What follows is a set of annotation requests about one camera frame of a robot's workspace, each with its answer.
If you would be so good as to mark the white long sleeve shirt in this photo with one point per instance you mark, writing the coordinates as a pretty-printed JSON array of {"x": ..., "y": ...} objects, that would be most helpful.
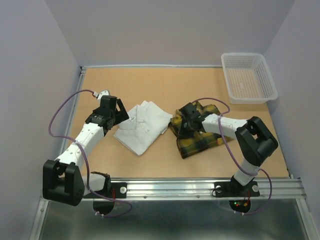
[{"x": 146, "y": 123}]

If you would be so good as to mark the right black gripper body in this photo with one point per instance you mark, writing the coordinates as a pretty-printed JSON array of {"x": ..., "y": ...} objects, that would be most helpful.
[{"x": 186, "y": 130}]

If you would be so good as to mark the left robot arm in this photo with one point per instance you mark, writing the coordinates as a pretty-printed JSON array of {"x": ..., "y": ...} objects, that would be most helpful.
[{"x": 62, "y": 180}]

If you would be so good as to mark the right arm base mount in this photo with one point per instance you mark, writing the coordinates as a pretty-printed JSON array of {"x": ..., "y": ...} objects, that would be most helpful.
[{"x": 232, "y": 189}]

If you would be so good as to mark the white plastic basket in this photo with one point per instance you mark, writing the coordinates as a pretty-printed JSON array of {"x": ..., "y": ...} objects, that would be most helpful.
[{"x": 248, "y": 78}]

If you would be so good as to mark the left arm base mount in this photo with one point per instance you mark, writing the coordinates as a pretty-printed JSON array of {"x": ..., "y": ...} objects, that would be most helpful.
[{"x": 117, "y": 188}]

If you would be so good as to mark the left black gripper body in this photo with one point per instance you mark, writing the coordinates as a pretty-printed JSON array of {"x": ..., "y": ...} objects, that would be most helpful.
[{"x": 113, "y": 117}]

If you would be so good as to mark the yellow plaid shirt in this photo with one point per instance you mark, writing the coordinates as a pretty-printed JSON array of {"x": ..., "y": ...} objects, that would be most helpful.
[{"x": 198, "y": 142}]

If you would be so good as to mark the aluminium front rail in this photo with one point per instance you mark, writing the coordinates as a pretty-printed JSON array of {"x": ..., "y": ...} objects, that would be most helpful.
[{"x": 201, "y": 189}]

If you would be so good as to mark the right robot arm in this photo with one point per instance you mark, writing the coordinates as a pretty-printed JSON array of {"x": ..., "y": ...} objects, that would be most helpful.
[{"x": 255, "y": 140}]

